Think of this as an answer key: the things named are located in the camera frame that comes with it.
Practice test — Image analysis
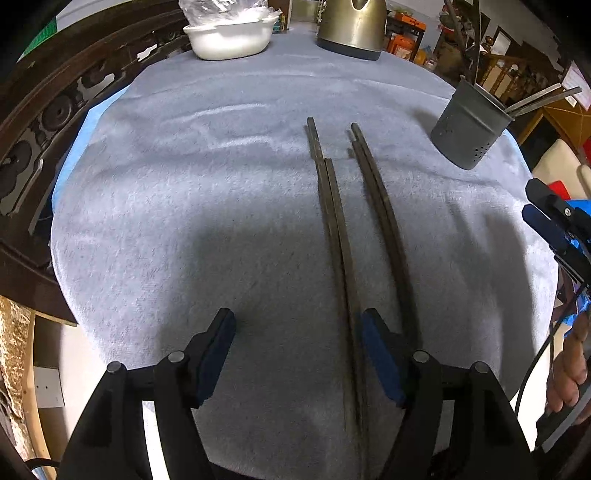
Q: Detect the grey metal chopstick holder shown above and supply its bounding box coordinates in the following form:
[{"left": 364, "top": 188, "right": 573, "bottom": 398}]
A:
[{"left": 430, "top": 75, "right": 515, "bottom": 171}]

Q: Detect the bunch of dark chopsticks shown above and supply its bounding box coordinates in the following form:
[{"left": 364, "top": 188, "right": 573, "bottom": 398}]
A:
[{"left": 306, "top": 117, "right": 370, "bottom": 468}]

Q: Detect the person's right hand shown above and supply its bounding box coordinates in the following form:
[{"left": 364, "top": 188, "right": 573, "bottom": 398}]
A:
[{"left": 546, "top": 308, "right": 591, "bottom": 414}]

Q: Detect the bronze electric kettle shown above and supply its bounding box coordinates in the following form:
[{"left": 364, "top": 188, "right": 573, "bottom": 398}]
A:
[{"left": 316, "top": 0, "right": 387, "bottom": 62}]

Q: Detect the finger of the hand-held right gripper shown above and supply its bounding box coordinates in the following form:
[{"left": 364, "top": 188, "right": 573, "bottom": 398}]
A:
[
  {"left": 522, "top": 206, "right": 591, "bottom": 288},
  {"left": 525, "top": 178, "right": 591, "bottom": 234}
]

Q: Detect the black cable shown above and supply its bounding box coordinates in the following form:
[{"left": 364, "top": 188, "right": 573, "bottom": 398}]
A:
[{"left": 515, "top": 284, "right": 583, "bottom": 418}]

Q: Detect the dark carved wooden sideboard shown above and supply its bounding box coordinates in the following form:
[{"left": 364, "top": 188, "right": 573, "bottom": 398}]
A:
[{"left": 0, "top": 8, "right": 195, "bottom": 328}]

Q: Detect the blue table cover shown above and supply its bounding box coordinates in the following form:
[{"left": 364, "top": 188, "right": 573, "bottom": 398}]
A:
[{"left": 50, "top": 83, "right": 132, "bottom": 217}]

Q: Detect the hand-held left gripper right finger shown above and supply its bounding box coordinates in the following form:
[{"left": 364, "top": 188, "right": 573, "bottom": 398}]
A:
[{"left": 361, "top": 308, "right": 539, "bottom": 480}]

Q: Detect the white plastic bowl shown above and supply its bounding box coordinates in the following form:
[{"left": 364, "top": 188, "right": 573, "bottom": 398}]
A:
[{"left": 183, "top": 10, "right": 281, "bottom": 61}]

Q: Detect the grey fleece tablecloth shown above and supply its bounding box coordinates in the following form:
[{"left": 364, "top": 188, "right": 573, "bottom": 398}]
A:
[{"left": 50, "top": 28, "right": 562, "bottom": 480}]

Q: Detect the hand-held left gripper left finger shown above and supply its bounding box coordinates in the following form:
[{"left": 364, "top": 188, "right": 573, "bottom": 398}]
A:
[{"left": 58, "top": 308, "right": 238, "bottom": 480}]

